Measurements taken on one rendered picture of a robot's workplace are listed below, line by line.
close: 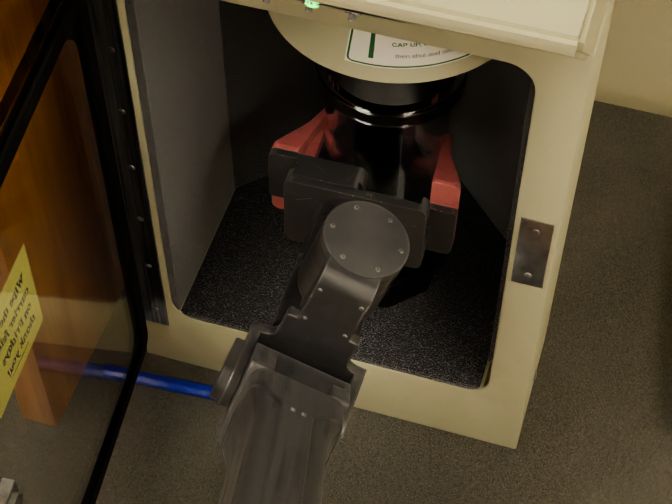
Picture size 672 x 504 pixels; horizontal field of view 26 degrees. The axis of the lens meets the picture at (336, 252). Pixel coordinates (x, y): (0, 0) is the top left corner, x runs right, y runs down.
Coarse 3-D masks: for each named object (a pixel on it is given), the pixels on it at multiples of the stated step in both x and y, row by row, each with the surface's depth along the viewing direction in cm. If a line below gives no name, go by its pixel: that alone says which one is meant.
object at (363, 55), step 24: (288, 24) 93; (312, 24) 91; (312, 48) 92; (336, 48) 91; (360, 48) 90; (384, 48) 90; (408, 48) 90; (432, 48) 90; (360, 72) 91; (384, 72) 90; (408, 72) 90; (432, 72) 91; (456, 72) 91
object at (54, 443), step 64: (64, 64) 87; (0, 128) 79; (64, 128) 89; (0, 192) 80; (64, 192) 91; (0, 256) 82; (64, 256) 93; (0, 320) 84; (64, 320) 95; (128, 320) 111; (0, 384) 85; (64, 384) 98; (0, 448) 87; (64, 448) 100
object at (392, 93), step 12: (336, 72) 101; (348, 84) 100; (360, 84) 100; (372, 84) 99; (384, 84) 99; (396, 84) 99; (408, 84) 99; (420, 84) 99; (432, 84) 100; (444, 84) 101; (360, 96) 100; (372, 96) 99; (384, 96) 99; (396, 96) 99; (408, 96) 99; (420, 96) 100; (432, 96) 100
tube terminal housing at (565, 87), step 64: (256, 0) 87; (128, 64) 95; (576, 64) 83; (576, 128) 87; (512, 256) 98; (192, 320) 117; (512, 320) 104; (384, 384) 116; (448, 384) 114; (512, 384) 111; (512, 448) 118
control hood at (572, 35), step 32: (320, 0) 69; (352, 0) 68; (384, 0) 68; (416, 0) 67; (448, 0) 67; (480, 0) 67; (512, 0) 67; (544, 0) 67; (576, 0) 67; (480, 32) 68; (512, 32) 67; (544, 32) 66; (576, 32) 66
